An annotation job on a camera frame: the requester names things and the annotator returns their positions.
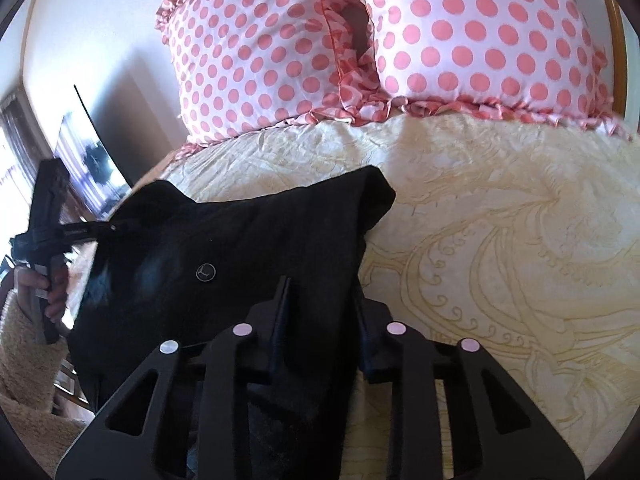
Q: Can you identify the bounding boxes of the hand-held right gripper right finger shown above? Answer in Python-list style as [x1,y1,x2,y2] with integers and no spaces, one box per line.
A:
[352,290,585,480]

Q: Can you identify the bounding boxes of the person's left forearm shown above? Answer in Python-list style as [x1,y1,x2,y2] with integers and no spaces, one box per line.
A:
[0,287,90,463]

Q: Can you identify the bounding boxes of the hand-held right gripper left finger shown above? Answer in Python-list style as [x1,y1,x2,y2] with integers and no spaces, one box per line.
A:
[55,275,297,480]

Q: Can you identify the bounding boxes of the flat screen television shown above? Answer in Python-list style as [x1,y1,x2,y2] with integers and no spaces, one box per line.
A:
[52,82,135,220]

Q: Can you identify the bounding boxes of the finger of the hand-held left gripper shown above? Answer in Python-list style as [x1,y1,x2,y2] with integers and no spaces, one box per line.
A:
[62,222,119,242]

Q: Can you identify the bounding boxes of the cream floral bedsheet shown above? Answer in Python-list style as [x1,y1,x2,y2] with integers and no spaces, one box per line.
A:
[65,109,640,480]

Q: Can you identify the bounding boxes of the black pants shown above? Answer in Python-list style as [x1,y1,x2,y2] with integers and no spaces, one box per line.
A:
[65,165,397,480]

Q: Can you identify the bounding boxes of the wooden chair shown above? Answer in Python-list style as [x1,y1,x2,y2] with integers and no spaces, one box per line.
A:
[52,357,95,417]

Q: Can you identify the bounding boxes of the person's left hand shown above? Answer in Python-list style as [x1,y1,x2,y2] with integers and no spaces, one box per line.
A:
[14,259,72,330]

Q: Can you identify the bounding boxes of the pink polka dot pillow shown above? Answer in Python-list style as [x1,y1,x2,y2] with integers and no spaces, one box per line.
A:
[154,0,381,161]
[345,0,635,142]

